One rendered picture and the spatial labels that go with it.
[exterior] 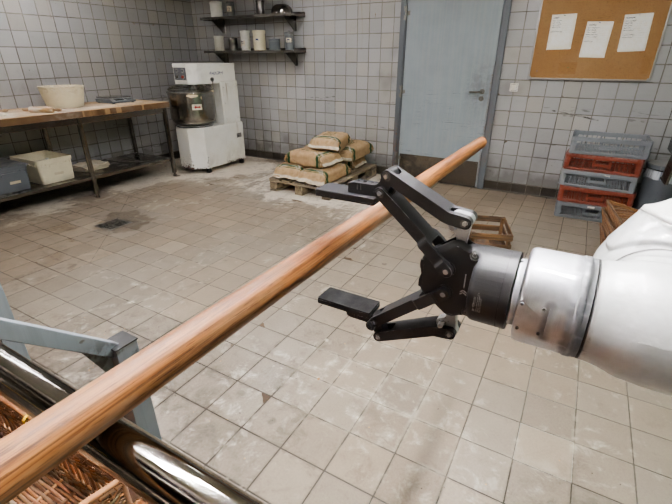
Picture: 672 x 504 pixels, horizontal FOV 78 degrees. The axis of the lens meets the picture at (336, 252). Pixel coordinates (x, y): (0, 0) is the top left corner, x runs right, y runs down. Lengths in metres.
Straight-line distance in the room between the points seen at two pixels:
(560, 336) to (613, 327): 0.04
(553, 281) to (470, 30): 4.74
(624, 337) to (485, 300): 0.10
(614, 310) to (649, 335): 0.03
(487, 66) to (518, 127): 0.72
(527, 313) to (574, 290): 0.04
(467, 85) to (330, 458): 4.16
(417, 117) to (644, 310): 4.92
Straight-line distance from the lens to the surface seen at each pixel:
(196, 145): 5.73
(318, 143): 4.68
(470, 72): 5.04
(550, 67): 4.93
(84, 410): 0.30
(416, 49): 5.22
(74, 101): 5.36
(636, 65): 4.93
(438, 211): 0.40
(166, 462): 0.29
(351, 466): 1.75
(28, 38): 5.84
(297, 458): 1.78
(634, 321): 0.38
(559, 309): 0.38
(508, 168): 5.10
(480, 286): 0.39
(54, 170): 5.13
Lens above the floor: 1.39
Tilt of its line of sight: 25 degrees down
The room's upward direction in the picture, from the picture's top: straight up
